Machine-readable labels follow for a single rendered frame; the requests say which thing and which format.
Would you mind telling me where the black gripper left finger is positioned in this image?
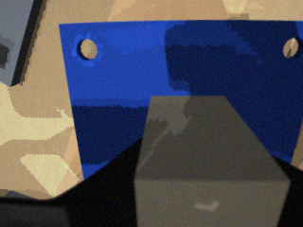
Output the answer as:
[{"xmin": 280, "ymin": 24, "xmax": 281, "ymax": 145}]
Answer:
[{"xmin": 0, "ymin": 137, "xmax": 143, "ymax": 227}]

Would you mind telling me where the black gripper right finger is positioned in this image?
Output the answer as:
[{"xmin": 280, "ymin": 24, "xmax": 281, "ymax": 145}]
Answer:
[{"xmin": 270, "ymin": 154, "xmax": 303, "ymax": 227}]

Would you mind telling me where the blue board with corner holes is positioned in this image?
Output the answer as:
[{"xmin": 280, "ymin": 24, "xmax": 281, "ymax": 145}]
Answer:
[{"xmin": 59, "ymin": 20, "xmax": 303, "ymax": 227}]

